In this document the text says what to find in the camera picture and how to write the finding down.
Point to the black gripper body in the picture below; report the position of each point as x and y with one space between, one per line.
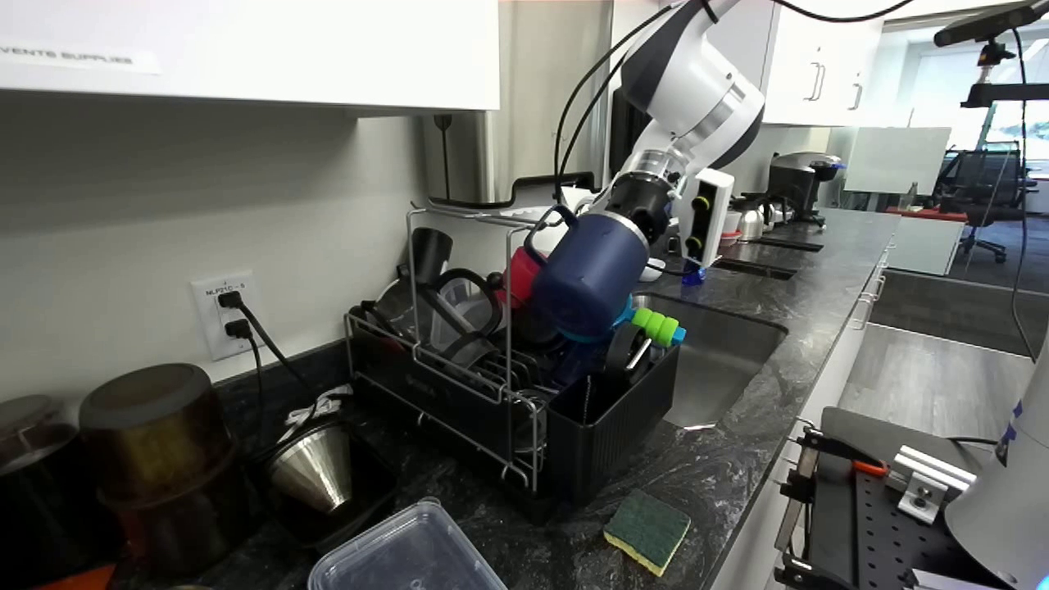
647 200

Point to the dark blue thermos mug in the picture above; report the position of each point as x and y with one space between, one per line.
590 275

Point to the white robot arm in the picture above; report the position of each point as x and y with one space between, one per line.
704 113

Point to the stainless steel sink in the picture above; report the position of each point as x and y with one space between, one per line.
715 363

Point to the red cup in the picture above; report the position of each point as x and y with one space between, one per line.
520 282

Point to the black coffee machine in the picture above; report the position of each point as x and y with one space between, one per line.
797 177

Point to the black dish rack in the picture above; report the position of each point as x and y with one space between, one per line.
549 410

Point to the white upper cabinet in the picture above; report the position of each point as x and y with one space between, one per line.
380 54

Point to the green yellow sponge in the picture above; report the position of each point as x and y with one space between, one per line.
647 534

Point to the black office chair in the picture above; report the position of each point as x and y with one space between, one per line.
985 187

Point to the clear plastic food container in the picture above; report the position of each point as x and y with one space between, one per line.
410 550

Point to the steel cone dripper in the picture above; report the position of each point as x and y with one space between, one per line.
317 471

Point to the dark brown canister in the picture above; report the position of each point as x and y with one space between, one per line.
166 463

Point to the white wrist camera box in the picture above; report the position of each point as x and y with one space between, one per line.
710 211

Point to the blue funnel green handle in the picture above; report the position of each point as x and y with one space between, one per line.
663 330

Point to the white wall outlet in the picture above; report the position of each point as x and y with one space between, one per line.
216 317

